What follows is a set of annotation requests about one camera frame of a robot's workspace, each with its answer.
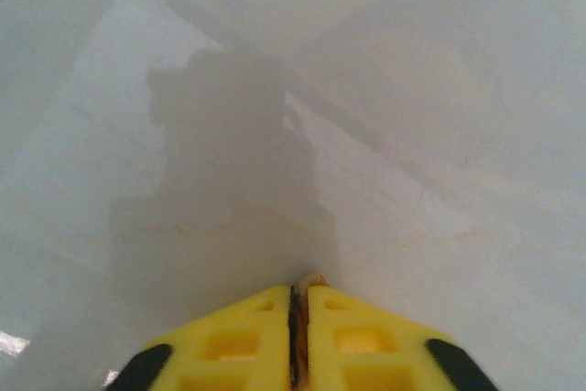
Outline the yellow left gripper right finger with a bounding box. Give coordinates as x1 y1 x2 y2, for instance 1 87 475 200
305 285 500 391

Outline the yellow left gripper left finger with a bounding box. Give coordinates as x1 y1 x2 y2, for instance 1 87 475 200
104 284 294 391

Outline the beige t-shirt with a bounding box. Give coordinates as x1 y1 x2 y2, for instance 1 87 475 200
292 273 331 391

